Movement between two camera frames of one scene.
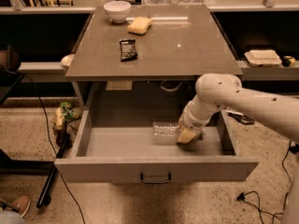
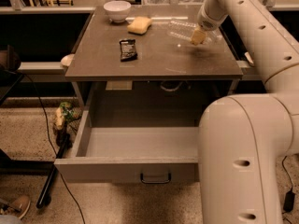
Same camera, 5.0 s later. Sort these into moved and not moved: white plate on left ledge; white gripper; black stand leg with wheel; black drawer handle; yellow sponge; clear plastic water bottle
Moved: clear plastic water bottle; white gripper
Not moved: yellow sponge; black drawer handle; white plate on left ledge; black stand leg with wheel
